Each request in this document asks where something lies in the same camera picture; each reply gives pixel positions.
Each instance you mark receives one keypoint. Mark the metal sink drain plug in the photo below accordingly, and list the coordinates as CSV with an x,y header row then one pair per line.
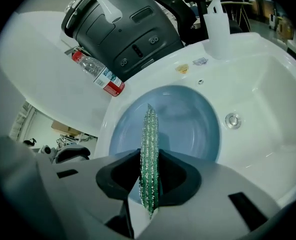
x,y
233,121

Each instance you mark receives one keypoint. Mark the clear bottle with red cap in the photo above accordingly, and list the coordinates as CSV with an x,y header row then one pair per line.
x,y
100,71

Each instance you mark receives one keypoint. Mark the grey sticker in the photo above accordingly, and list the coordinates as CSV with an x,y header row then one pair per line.
x,y
200,61

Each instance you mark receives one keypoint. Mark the black machine housing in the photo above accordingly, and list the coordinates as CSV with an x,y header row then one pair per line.
x,y
138,34

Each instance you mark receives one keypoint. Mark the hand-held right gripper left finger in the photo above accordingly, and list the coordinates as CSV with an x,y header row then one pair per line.
x,y
83,184

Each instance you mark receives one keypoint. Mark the cardboard box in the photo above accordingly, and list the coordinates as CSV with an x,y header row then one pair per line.
x,y
63,127

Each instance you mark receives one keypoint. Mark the large blue plate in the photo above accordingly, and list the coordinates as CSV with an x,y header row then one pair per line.
x,y
188,124

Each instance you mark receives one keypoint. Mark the black office chair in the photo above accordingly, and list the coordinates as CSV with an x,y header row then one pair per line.
x,y
200,9

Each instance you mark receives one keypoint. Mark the white ceramic sink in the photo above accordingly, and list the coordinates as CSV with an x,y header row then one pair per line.
x,y
263,109

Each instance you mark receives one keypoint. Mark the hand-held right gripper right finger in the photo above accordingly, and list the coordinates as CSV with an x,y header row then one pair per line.
x,y
213,196

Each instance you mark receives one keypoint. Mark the yellow sticker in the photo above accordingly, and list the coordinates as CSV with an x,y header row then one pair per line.
x,y
182,68

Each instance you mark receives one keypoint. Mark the green scrubbing sponge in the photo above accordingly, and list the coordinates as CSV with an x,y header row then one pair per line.
x,y
150,146

